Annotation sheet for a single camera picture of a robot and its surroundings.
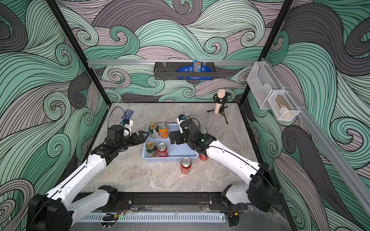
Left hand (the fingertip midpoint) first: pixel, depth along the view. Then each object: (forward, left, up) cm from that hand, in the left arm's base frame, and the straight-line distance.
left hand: (143, 133), depth 80 cm
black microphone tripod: (+23, -48, +4) cm, 53 cm away
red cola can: (-7, -35, -16) cm, 39 cm away
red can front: (-15, -24, -7) cm, 29 cm away
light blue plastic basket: (-4, -23, -16) cm, 28 cm away
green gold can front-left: (-6, -4, -8) cm, 11 cm away
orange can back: (+8, -10, -9) cm, 16 cm away
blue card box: (+27, +21, -16) cm, 38 cm away
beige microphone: (+23, -46, +10) cm, 53 cm away
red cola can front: (-7, -11, -7) cm, 15 cm away
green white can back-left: (+7, -4, -8) cm, 11 cm away
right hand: (0, -20, +1) cm, 20 cm away
